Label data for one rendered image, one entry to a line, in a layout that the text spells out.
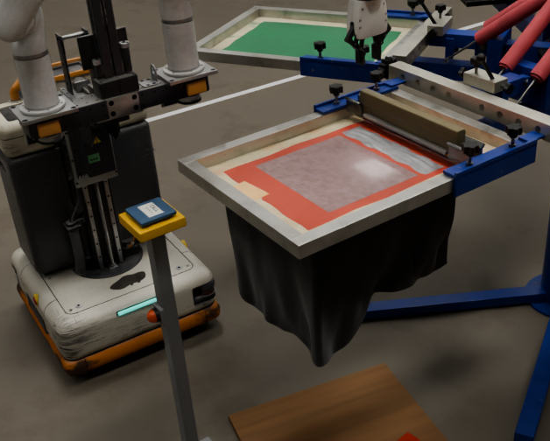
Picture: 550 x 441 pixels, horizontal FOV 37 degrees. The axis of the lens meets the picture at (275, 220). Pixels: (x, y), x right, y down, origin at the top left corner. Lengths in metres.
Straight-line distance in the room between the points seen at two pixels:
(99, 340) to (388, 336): 1.07
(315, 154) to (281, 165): 0.11
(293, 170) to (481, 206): 1.87
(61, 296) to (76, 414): 0.43
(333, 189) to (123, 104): 0.69
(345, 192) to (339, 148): 0.27
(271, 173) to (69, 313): 1.07
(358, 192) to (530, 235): 1.77
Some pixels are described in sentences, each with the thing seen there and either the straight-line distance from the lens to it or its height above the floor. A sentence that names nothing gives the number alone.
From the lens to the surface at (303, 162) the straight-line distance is 2.28.
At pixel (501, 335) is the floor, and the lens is 3.19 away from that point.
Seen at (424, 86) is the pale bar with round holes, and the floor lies 1.01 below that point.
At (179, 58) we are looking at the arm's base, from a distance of 2.45.
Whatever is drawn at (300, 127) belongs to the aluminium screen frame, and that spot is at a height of 0.98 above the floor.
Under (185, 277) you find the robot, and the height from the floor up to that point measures 0.27.
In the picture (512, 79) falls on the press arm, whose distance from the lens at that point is 2.60.
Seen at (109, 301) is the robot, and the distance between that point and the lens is 3.00.
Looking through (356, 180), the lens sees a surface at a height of 0.96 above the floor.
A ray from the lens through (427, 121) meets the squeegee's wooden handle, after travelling 2.27.
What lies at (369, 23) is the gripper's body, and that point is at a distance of 2.08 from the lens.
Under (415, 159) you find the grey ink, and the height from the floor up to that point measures 0.96.
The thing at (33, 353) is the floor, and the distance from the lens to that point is 3.32.
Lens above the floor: 1.98
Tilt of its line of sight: 31 degrees down
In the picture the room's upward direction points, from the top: 5 degrees counter-clockwise
